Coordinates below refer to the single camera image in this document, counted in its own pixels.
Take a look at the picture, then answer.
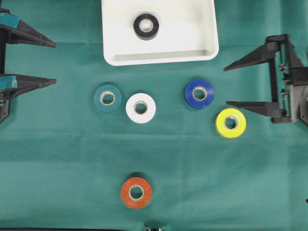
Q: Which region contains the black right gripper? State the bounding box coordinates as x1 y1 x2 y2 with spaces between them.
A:
223 34 308 124

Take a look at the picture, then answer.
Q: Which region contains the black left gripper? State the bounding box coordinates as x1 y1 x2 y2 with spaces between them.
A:
0 13 57 122

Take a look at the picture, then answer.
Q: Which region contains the green tape roll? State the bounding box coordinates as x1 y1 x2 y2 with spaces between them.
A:
93 84 122 113

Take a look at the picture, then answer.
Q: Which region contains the black tape roll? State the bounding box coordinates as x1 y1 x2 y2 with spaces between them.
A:
133 13 159 40

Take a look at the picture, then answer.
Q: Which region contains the yellow tape roll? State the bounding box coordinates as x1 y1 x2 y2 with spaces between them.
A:
215 108 246 139

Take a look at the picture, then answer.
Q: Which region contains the blue tape roll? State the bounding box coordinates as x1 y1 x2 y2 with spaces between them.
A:
185 79 215 110

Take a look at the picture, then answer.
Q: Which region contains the white plastic tray case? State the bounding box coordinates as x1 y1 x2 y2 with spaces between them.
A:
101 0 219 66

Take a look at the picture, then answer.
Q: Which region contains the white tape roll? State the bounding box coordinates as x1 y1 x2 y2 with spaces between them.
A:
126 93 156 124

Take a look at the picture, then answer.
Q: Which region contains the orange tape roll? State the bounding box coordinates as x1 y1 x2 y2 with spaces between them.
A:
121 177 153 209

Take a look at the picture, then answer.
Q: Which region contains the green table cloth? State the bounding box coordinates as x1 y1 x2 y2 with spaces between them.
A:
0 0 308 231

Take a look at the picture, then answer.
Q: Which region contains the metal object at bottom edge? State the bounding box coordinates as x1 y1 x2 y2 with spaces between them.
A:
144 223 166 231

